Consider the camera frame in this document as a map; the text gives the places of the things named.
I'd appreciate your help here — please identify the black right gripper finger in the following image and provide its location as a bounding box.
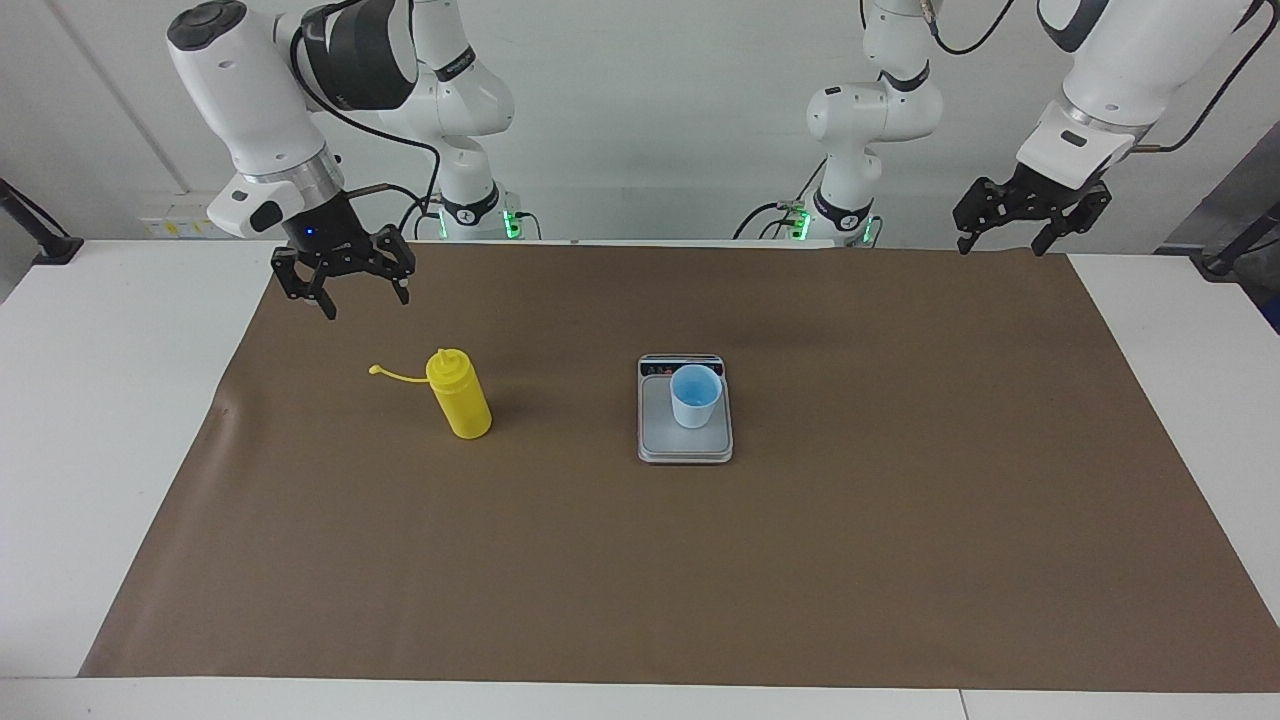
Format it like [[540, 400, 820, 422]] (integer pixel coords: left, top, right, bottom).
[[350, 228, 415, 304], [272, 248, 338, 321]]

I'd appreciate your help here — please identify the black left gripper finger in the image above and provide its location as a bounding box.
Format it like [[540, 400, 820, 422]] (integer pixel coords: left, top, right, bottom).
[[1032, 185, 1113, 256], [953, 178, 1021, 255]]

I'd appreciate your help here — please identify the yellow squeeze bottle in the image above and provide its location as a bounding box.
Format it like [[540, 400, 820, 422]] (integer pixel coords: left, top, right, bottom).
[[368, 348, 493, 440]]

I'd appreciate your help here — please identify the light blue plastic cup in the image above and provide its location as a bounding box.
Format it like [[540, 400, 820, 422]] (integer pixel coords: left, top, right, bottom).
[[669, 364, 724, 430]]

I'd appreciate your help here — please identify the silver digital kitchen scale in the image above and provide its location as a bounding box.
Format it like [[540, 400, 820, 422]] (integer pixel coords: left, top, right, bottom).
[[637, 353, 735, 466]]

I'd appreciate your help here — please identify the brown paper mat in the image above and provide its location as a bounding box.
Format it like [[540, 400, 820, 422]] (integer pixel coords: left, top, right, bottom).
[[78, 240, 1280, 693]]

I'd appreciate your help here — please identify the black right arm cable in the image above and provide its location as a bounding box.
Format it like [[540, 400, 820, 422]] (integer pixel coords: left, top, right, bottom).
[[290, 0, 443, 236]]

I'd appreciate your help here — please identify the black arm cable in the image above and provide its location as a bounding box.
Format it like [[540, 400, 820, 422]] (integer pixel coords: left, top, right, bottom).
[[290, 0, 443, 236], [925, 0, 1280, 154]]

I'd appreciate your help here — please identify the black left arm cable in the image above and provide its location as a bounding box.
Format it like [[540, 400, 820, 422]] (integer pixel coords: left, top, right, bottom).
[[925, 0, 1280, 154]]

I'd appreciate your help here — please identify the white wall power outlet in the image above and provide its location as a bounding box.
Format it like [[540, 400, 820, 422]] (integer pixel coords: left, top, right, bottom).
[[138, 205, 233, 239]]

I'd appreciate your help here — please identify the black clamp mount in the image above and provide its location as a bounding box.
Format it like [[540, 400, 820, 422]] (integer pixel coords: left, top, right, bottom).
[[1190, 200, 1280, 278], [0, 178, 84, 266]]

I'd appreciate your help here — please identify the black base cable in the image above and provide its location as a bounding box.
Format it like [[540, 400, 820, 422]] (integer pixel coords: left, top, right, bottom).
[[733, 158, 829, 241]]

